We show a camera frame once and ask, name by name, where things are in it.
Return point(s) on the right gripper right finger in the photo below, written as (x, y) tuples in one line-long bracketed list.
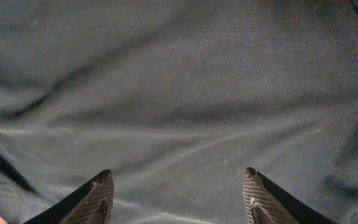
[(267, 203)]

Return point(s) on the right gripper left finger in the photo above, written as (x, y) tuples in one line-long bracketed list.
[(92, 203)]

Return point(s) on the black t-shirt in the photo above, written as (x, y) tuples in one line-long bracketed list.
[(177, 99)]

